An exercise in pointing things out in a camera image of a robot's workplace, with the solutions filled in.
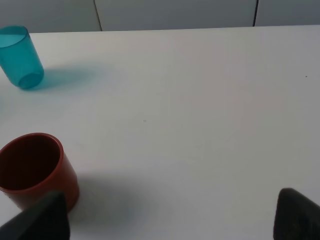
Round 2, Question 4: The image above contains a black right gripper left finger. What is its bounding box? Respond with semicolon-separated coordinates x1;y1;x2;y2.
0;191;71;240

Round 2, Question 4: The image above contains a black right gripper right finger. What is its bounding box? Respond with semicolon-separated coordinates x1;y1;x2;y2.
273;188;320;240

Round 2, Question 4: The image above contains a teal translucent plastic cup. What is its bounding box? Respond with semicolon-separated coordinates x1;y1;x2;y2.
0;25;44;90

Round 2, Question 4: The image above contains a red plastic cup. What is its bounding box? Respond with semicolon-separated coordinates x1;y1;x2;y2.
0;132;80;212

